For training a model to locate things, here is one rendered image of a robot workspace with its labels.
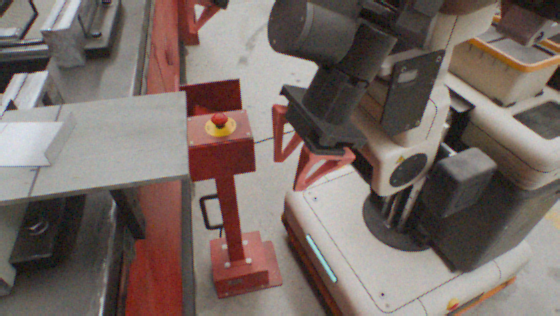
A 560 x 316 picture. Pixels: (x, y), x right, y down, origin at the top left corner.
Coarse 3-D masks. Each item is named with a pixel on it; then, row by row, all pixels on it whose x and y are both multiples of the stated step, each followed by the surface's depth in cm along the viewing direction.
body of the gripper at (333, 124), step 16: (320, 80) 38; (336, 80) 37; (288, 96) 41; (304, 96) 40; (320, 96) 38; (336, 96) 37; (352, 96) 37; (304, 112) 39; (320, 112) 38; (336, 112) 38; (352, 112) 40; (320, 128) 37; (336, 128) 39; (352, 128) 40; (320, 144) 37; (352, 144) 39
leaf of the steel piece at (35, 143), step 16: (16, 128) 51; (32, 128) 51; (48, 128) 51; (64, 128) 48; (0, 144) 48; (16, 144) 48; (32, 144) 48; (48, 144) 48; (64, 144) 48; (0, 160) 46; (16, 160) 46; (32, 160) 46; (48, 160) 45
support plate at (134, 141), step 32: (160, 96) 56; (96, 128) 51; (128, 128) 51; (160, 128) 51; (64, 160) 46; (96, 160) 46; (128, 160) 46; (160, 160) 46; (0, 192) 43; (64, 192) 43; (96, 192) 44
